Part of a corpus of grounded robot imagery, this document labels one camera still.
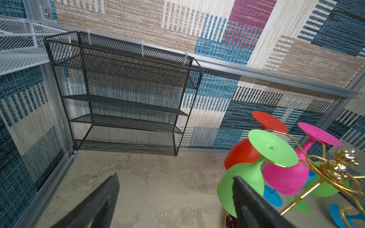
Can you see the green front wine glass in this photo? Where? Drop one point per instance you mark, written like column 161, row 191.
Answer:
column 322, row 191

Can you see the magenta wine glass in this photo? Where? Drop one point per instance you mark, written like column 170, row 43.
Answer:
column 288, row 181

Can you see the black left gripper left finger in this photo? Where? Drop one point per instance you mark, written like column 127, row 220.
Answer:
column 96, row 210

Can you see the white wire basket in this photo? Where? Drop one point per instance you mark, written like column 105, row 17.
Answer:
column 22, row 44

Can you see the black mesh shelf rack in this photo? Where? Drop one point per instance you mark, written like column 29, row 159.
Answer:
column 123, row 97

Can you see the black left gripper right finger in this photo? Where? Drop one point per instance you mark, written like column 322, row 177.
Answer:
column 252, row 210

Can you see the red wine glass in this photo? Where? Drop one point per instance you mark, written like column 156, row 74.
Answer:
column 259, row 142

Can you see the green wine glass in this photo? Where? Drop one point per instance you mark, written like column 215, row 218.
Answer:
column 322, row 191
column 252, row 174

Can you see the gold wine glass rack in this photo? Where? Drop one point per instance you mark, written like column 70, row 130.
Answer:
column 347, row 158

